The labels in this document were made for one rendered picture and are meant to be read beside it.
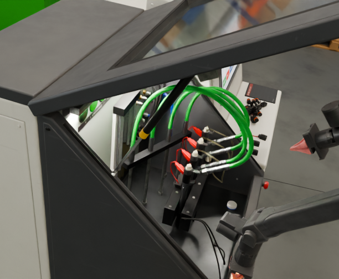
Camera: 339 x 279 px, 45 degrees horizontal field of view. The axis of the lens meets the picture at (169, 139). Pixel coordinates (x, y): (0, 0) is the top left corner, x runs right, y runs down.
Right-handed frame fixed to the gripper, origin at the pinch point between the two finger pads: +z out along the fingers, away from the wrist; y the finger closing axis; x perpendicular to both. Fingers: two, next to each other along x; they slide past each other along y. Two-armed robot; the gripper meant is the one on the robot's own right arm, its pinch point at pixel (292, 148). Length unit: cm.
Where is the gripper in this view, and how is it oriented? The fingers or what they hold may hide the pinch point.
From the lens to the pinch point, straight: 137.5
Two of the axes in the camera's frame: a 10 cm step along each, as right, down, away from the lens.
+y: -4.9, -8.6, -1.6
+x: -5.4, 4.4, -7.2
